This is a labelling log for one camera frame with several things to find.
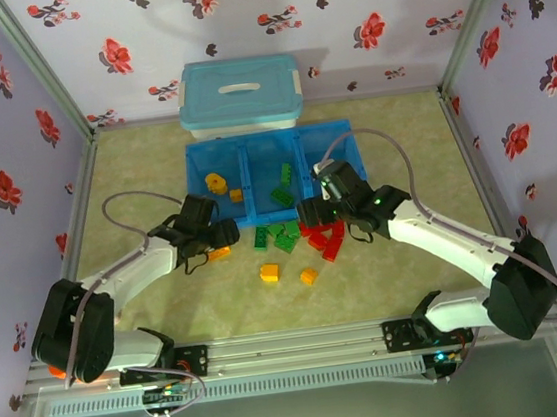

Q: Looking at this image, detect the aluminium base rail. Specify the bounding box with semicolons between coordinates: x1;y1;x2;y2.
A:
22;300;557;399

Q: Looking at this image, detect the blue plastic sorting bin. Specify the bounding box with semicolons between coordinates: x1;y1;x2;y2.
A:
294;116;373;216
237;129;314;226
180;138;257;238

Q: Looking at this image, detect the aluminium table edge rail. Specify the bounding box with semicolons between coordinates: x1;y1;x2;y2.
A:
1;130;124;369
437;77;557;319

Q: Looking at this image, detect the long red lego brick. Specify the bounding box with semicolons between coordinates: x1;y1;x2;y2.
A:
319;235;347;264

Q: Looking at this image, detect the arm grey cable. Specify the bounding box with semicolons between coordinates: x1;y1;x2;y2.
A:
44;185;203;390
319;105;557;348

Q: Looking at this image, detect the light blue lidded storage box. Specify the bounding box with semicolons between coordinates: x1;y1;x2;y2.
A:
173;50;309;144

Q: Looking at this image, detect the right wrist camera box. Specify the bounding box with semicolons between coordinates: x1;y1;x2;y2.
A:
308;155;374;205

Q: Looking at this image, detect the left arm grey cable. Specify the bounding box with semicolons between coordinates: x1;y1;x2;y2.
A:
44;185;203;390

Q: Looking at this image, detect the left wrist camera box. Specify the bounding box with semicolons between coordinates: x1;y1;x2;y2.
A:
178;190;221;226

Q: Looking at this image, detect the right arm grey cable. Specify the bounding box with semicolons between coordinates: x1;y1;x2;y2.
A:
319;105;557;348

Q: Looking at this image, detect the aluminium frame post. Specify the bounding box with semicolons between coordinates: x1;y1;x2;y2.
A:
0;0;99;149
429;0;533;95

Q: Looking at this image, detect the grey slotted cable duct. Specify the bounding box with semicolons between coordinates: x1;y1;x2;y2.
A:
46;356;425;417

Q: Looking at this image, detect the base controller board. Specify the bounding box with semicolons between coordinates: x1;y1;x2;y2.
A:
141;384;191;407
423;347;466;385

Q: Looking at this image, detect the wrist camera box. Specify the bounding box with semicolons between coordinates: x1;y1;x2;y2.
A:
178;190;221;226
308;155;374;205

